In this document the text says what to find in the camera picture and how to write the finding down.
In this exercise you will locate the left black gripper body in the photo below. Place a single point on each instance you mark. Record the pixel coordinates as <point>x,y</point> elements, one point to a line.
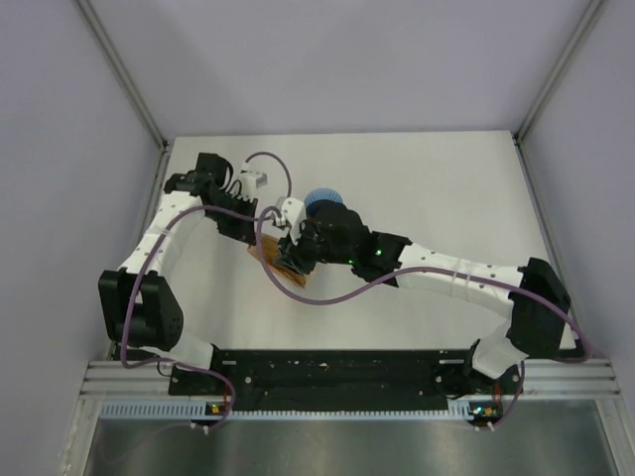
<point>232,225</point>

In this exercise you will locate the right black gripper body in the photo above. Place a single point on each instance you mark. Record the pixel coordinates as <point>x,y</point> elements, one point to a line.
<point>312,249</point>

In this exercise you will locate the orange coffee filter packet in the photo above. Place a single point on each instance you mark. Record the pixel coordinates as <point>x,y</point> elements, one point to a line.
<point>272,255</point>

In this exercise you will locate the blue glass ribbed dripper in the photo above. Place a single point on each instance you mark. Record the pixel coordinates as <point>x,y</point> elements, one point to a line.
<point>319,198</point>

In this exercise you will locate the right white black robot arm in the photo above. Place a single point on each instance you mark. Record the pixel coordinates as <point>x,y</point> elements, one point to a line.
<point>531,299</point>

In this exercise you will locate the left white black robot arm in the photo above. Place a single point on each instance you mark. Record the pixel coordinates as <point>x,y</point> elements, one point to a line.
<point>140,309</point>

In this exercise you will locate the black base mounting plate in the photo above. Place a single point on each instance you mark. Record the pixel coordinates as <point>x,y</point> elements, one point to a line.
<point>319,374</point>

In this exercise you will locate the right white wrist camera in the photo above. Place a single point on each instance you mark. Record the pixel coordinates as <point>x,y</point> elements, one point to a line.
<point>292,213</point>

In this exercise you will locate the grey slotted cable duct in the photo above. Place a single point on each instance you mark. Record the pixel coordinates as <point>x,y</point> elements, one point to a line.
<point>173,410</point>

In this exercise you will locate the left aluminium corner post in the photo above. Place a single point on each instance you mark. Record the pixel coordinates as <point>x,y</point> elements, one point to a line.
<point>120,71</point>

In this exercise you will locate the aluminium corner post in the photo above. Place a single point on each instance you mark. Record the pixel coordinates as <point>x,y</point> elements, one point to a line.
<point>120,71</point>
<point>584,26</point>

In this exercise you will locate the aluminium front frame rail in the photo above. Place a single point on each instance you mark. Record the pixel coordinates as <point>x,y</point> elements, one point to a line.
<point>544,380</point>

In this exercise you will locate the right aluminium corner post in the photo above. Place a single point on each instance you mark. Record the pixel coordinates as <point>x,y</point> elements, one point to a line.
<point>584,26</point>

